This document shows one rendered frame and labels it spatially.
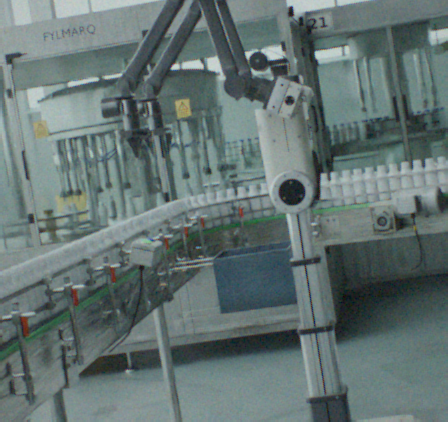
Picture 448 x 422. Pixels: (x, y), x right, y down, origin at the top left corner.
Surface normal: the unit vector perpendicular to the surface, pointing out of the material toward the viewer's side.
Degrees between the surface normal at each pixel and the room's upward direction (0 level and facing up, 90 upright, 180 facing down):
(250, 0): 90
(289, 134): 90
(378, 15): 90
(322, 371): 90
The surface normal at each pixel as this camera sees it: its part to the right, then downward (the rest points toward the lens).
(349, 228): -0.43, 0.11
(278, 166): -0.10, 0.26
